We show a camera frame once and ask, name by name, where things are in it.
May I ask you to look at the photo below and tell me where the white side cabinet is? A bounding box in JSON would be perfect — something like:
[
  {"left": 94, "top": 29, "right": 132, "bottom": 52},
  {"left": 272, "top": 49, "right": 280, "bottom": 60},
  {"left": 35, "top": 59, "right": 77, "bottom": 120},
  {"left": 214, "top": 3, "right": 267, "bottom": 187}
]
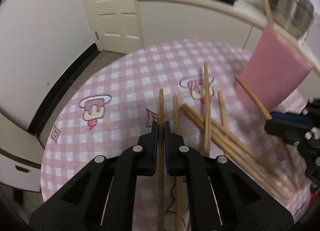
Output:
[{"left": 0, "top": 114, "right": 44, "bottom": 193}]

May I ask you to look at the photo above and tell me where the cream panel door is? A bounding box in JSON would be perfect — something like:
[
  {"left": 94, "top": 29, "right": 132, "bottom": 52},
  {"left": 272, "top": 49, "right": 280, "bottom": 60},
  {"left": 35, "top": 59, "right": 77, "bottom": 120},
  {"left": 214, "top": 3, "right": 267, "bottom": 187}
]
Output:
[{"left": 82, "top": 0, "right": 141, "bottom": 54}]

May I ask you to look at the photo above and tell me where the pink cylindrical utensil cup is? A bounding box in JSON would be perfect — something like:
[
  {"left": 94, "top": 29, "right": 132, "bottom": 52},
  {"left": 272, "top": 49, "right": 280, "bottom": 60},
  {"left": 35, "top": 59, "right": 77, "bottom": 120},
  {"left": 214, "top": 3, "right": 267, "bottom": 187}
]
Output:
[{"left": 239, "top": 27, "right": 313, "bottom": 112}]

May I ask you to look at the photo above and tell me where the white kitchen counter cabinet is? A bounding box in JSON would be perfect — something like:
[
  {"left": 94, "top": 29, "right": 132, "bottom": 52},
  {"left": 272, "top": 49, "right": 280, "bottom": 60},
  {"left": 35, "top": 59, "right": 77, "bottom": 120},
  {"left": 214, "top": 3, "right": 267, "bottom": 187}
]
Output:
[{"left": 134, "top": 0, "right": 267, "bottom": 51}]

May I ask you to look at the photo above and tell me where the short-looking wooden chopstick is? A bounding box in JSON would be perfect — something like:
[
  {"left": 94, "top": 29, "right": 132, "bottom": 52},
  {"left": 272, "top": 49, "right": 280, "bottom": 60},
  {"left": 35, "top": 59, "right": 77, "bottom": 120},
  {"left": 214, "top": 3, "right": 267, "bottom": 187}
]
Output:
[{"left": 217, "top": 90, "right": 227, "bottom": 128}]

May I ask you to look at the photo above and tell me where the wooden chopstick diagonal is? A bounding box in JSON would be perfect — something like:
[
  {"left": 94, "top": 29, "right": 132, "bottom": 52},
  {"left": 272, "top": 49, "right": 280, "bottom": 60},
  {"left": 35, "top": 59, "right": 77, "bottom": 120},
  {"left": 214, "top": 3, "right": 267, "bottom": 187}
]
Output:
[
  {"left": 178, "top": 105, "right": 288, "bottom": 201},
  {"left": 182, "top": 103, "right": 298, "bottom": 193}
]

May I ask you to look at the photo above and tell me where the pink checkered tablecloth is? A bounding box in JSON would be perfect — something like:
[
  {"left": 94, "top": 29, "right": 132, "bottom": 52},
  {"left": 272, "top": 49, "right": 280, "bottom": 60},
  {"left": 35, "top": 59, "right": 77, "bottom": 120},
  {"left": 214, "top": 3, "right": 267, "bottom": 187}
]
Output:
[{"left": 41, "top": 39, "right": 312, "bottom": 230}]

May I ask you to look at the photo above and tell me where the stainless steel steamer pot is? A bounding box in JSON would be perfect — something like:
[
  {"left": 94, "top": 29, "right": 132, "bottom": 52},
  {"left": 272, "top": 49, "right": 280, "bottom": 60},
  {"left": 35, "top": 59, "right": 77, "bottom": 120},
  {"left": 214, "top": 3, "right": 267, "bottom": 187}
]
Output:
[{"left": 268, "top": 0, "right": 314, "bottom": 39}]

